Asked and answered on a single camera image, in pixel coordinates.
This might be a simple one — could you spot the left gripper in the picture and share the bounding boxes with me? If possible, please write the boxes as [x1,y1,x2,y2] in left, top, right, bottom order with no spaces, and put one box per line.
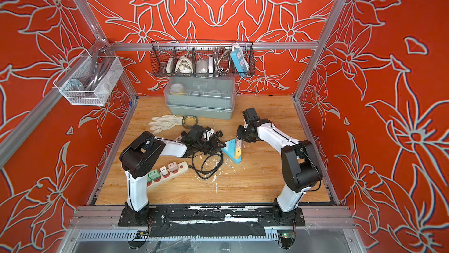
[194,138,227,156]

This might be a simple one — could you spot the yellow plug adapter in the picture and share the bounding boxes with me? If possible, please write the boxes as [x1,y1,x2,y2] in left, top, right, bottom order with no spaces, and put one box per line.
[234,148,242,159]

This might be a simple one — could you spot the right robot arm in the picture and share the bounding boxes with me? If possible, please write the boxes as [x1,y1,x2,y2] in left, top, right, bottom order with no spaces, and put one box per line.
[237,108,323,224]

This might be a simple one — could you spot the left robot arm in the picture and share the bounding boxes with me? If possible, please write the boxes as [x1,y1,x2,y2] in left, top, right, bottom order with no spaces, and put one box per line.
[119,125,226,217]

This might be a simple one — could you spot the tape roll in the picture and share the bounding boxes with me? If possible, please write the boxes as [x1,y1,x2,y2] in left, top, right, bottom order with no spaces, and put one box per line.
[181,115,198,129]

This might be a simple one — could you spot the white power strip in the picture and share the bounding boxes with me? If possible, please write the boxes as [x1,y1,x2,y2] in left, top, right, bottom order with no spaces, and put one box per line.
[147,161,189,189]

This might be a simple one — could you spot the white work glove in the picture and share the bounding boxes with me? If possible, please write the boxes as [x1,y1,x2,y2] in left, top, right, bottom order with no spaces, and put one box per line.
[148,115,182,134]

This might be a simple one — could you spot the grey plastic storage box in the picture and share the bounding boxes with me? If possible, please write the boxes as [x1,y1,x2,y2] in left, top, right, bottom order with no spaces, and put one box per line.
[164,76,236,120]

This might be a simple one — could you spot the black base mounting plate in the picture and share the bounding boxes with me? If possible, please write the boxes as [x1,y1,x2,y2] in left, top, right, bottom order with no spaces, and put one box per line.
[118,205,306,227]

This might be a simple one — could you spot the black power cable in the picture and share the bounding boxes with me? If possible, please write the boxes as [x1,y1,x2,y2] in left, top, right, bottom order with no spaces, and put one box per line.
[187,130,225,180]

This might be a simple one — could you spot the white cable bundle in basket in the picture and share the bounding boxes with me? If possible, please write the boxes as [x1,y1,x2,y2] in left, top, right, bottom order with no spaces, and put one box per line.
[174,55,194,75]

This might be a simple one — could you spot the black wire basket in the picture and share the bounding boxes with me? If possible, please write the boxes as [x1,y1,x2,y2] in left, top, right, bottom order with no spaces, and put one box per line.
[150,40,256,78]

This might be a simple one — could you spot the clear plastic wall basket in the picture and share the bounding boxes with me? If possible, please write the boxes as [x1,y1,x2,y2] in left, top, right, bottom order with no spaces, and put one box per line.
[53,50,123,106]

